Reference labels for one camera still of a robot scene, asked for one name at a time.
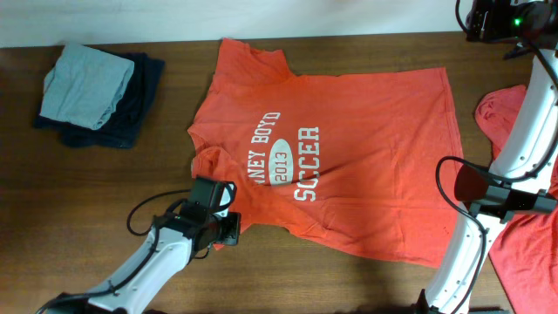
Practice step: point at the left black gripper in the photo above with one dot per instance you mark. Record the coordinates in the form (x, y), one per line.
(233, 235)

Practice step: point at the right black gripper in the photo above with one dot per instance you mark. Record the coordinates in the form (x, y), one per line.
(496, 10)

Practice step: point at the red printed soccer t-shirt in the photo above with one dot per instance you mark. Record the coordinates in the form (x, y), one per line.
(350, 161)

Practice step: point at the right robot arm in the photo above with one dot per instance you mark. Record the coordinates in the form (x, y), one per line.
(519, 179)

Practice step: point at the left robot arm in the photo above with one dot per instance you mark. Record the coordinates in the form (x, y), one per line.
(187, 227)

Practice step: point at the folded dark navy garment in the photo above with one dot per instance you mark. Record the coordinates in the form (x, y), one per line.
(123, 127)

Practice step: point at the folded light grey garment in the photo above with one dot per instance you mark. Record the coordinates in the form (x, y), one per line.
(85, 86)

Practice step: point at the red garment at right edge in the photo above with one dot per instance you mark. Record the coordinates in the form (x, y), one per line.
(525, 253)

